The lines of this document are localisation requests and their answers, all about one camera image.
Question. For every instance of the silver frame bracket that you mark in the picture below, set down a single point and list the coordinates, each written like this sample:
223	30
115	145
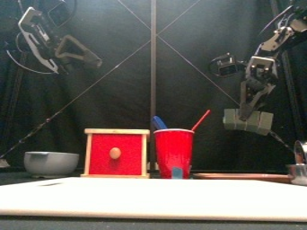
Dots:
4	163

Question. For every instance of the red plastic spatula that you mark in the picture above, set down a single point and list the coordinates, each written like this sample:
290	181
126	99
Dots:
200	119

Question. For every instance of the red plastic cup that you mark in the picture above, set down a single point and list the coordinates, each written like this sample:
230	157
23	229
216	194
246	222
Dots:
174	149

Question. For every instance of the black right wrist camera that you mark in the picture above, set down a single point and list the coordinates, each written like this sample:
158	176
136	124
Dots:
226	68

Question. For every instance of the small metal measuring cup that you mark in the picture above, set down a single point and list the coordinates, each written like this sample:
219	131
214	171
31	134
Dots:
299	175

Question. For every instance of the blue plastic utensil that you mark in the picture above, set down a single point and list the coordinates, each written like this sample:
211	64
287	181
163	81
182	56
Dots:
159	122

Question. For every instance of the small blue tape piece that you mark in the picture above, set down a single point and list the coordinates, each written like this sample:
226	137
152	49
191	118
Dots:
176	173

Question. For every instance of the white cutting board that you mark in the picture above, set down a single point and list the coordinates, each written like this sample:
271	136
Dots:
159	197

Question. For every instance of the dark vertical frame pole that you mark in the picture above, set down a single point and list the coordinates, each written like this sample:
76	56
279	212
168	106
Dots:
152	75

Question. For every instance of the grey bowl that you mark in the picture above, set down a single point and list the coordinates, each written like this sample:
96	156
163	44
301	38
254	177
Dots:
50	163

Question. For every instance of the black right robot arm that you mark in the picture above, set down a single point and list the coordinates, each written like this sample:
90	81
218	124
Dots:
294	24

